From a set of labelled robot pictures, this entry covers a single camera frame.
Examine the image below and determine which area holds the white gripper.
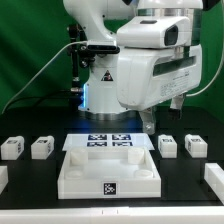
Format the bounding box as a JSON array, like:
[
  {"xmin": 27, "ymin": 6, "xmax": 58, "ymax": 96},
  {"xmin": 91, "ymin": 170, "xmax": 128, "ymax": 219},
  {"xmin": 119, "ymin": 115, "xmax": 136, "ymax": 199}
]
[{"xmin": 117, "ymin": 16, "xmax": 202, "ymax": 135}]

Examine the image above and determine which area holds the white square tabletop tray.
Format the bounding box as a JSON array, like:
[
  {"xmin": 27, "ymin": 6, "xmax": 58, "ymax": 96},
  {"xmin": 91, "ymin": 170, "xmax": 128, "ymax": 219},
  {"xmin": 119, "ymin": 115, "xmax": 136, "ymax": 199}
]
[{"xmin": 58, "ymin": 147, "xmax": 161, "ymax": 199}]

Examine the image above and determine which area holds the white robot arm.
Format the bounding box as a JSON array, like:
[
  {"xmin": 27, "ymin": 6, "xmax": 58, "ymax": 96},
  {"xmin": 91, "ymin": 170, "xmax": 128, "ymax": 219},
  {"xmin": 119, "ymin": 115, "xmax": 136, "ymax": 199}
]
[{"xmin": 63, "ymin": 0, "xmax": 221, "ymax": 134}]

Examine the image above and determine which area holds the white bar right edge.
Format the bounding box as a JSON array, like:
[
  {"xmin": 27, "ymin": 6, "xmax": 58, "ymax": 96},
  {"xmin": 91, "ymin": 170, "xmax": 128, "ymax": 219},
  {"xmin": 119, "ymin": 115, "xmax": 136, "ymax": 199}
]
[{"xmin": 204, "ymin": 163, "xmax": 224, "ymax": 205}]

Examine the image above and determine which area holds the white sheet with tags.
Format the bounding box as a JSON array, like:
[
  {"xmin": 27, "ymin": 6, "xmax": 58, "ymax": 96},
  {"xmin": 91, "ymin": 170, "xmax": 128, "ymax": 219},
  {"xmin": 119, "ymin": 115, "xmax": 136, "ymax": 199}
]
[{"xmin": 62, "ymin": 133, "xmax": 154, "ymax": 151}]

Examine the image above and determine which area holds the white block left edge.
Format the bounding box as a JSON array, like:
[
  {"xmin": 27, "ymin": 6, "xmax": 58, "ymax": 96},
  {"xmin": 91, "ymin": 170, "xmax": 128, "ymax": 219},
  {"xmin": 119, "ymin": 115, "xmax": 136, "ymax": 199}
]
[{"xmin": 0, "ymin": 166, "xmax": 8, "ymax": 194}]

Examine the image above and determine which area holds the black cable on table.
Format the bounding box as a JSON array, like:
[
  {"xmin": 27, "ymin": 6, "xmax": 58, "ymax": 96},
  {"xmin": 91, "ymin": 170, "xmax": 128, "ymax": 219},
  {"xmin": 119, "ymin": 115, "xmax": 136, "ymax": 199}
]
[{"xmin": 3, "ymin": 88, "xmax": 84, "ymax": 113}]

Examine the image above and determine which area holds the black camera on mount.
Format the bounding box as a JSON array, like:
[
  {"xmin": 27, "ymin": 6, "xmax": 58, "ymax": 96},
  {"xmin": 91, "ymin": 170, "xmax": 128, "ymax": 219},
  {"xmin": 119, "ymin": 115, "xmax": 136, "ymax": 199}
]
[{"xmin": 81, "ymin": 40, "xmax": 120, "ymax": 54}]

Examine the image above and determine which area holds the white front rail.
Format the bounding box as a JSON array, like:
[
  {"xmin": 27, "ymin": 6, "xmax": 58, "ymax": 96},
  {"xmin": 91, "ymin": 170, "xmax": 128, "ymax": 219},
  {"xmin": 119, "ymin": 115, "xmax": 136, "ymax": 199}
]
[{"xmin": 0, "ymin": 206, "xmax": 224, "ymax": 224}]

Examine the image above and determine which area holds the grey camera cable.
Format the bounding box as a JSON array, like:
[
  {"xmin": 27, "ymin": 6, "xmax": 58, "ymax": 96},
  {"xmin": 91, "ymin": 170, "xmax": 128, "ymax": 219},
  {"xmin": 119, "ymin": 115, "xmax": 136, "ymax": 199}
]
[{"xmin": 0, "ymin": 40, "xmax": 88, "ymax": 115}]

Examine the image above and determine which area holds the black camera stand pole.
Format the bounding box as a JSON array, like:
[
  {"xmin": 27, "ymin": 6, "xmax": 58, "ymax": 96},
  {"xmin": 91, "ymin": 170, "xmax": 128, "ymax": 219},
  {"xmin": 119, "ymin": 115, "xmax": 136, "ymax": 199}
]
[{"xmin": 67, "ymin": 25, "xmax": 84, "ymax": 110}]

